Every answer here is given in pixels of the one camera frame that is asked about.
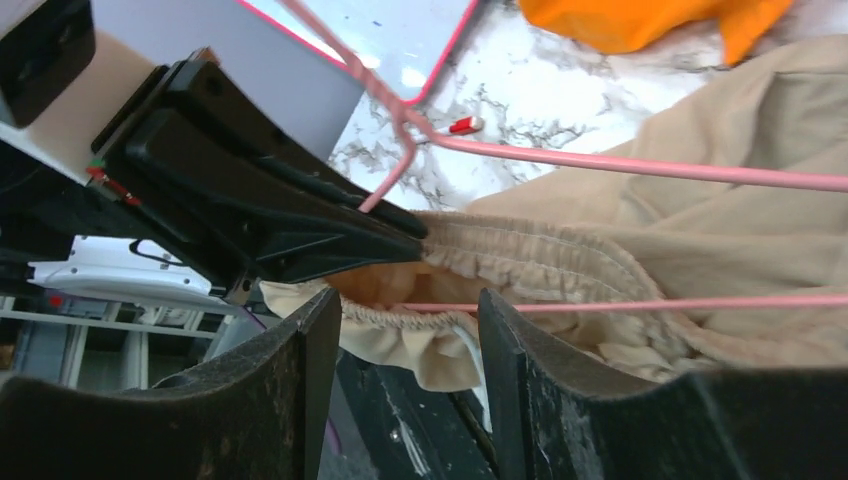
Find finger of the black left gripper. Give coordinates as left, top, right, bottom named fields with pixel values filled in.
left=92, top=59, right=427, bottom=285

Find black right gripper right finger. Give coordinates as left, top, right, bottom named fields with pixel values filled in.
left=478, top=290, right=847, bottom=479

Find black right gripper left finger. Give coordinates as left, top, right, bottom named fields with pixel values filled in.
left=1, top=289, right=341, bottom=479

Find beige garment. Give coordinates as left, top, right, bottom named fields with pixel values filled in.
left=258, top=33, right=848, bottom=395

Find orange shorts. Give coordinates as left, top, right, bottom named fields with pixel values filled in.
left=518, top=0, right=793, bottom=66

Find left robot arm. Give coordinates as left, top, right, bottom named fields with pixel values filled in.
left=1, top=58, right=427, bottom=308

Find pink framed whiteboard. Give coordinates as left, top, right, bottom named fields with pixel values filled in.
left=235, top=0, right=482, bottom=107

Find red capped marker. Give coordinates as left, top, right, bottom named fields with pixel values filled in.
left=447, top=116, right=485, bottom=136

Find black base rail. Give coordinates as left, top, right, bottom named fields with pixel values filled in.
left=322, top=349, right=495, bottom=479

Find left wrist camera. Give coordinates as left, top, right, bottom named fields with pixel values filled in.
left=0, top=0, right=160, bottom=187

